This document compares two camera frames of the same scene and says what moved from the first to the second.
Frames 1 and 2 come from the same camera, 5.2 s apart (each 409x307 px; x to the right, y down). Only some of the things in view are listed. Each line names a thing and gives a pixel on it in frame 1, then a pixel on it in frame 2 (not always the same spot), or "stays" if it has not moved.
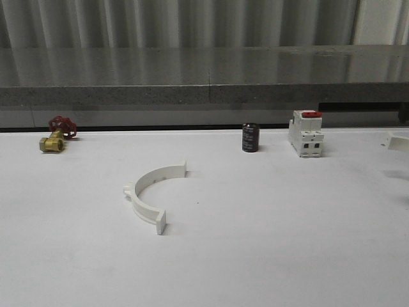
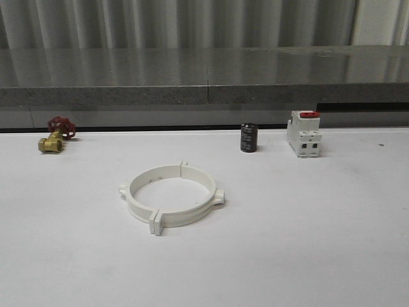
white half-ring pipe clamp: [398, 143] → [215, 196]
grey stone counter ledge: [202, 75] stays
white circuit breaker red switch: [305, 133] stays
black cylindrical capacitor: [250, 137] stays
